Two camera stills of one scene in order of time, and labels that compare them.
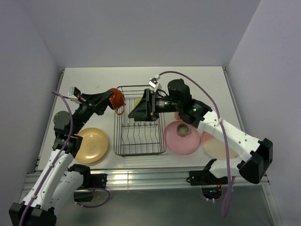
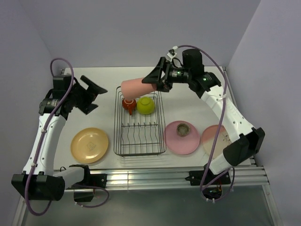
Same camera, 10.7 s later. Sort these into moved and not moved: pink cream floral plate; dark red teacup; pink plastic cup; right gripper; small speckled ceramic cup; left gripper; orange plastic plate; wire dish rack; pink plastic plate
Moved: left gripper; right gripper; pink plastic cup; dark red teacup
Not moved: orange plastic plate; small speckled ceramic cup; pink cream floral plate; wire dish rack; pink plastic plate
